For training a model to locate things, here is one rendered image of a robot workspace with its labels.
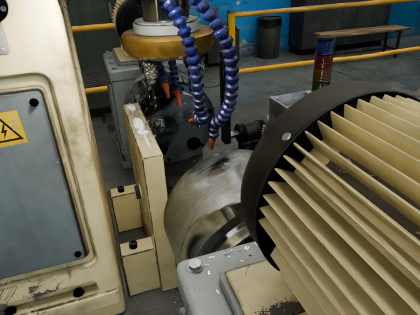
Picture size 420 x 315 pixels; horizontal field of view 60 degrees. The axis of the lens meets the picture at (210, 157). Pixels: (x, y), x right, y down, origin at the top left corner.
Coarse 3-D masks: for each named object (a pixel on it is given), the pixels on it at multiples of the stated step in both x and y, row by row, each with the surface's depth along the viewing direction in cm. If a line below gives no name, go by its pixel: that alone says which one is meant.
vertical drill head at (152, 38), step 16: (144, 0) 66; (144, 16) 68; (160, 16) 66; (192, 16) 71; (128, 32) 71; (144, 32) 66; (160, 32) 65; (176, 32) 66; (192, 32) 68; (208, 32) 68; (128, 48) 67; (144, 48) 65; (160, 48) 64; (176, 48) 64; (208, 48) 69; (144, 64) 68
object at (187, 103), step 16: (144, 80) 106; (128, 96) 108; (144, 96) 98; (160, 96) 99; (192, 96) 102; (144, 112) 99; (160, 112) 101; (176, 112) 102; (192, 112) 102; (208, 112) 106; (160, 128) 97; (176, 128) 104; (192, 128) 106; (160, 144) 104; (176, 144) 107; (192, 144) 108; (176, 160) 110
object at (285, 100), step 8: (272, 96) 91; (280, 96) 92; (288, 96) 92; (296, 96) 93; (272, 104) 90; (280, 104) 86; (288, 104) 94; (272, 112) 91; (280, 112) 87; (272, 120) 92
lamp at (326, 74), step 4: (316, 68) 121; (316, 72) 121; (320, 72) 120; (324, 72) 120; (328, 72) 120; (312, 76) 124; (316, 76) 122; (320, 76) 121; (324, 76) 121; (328, 76) 121; (316, 80) 122; (320, 80) 121; (324, 80) 121; (328, 80) 122
